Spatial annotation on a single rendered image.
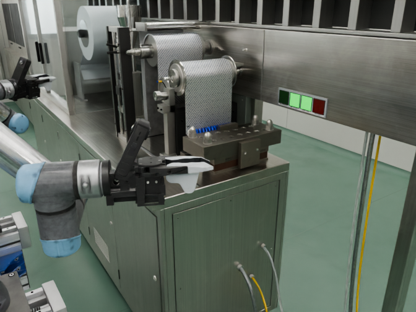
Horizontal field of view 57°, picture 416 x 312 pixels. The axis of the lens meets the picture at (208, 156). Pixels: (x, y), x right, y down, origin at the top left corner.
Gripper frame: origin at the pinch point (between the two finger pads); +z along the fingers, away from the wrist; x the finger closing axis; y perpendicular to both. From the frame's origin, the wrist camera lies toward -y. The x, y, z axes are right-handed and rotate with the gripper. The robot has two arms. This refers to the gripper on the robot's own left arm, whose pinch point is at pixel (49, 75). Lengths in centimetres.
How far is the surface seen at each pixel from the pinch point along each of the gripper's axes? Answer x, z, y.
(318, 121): 61, 320, 89
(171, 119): 55, 16, 9
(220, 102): 71, 30, 1
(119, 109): 19.8, 23.8, 16.1
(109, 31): 12.6, 24.1, -20.1
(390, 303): 159, 24, 59
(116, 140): 20.9, 20.6, 31.1
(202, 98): 66, 22, -2
